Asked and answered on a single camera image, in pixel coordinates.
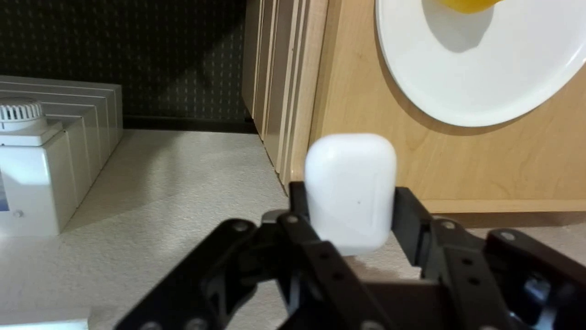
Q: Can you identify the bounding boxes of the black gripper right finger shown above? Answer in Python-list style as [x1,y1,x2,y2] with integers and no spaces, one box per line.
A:
[390,185,586,330]

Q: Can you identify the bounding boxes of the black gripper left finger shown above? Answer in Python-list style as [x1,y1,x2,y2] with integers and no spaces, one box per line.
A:
[114,179,399,330]

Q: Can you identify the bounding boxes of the white earbuds case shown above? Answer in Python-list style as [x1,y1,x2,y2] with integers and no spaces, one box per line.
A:
[304,131,399,256]

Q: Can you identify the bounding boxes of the light wooden drawer cabinet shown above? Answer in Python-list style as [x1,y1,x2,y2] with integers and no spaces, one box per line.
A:
[240,0,586,216]

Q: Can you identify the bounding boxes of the white round plate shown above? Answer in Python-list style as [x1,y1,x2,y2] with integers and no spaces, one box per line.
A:
[374,0,586,130]

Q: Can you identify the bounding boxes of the yellow lemon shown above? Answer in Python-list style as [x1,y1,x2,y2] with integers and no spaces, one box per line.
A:
[438,0,504,14]

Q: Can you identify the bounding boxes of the white radiator heater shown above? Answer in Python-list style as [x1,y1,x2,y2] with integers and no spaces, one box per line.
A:
[0,73,125,238]

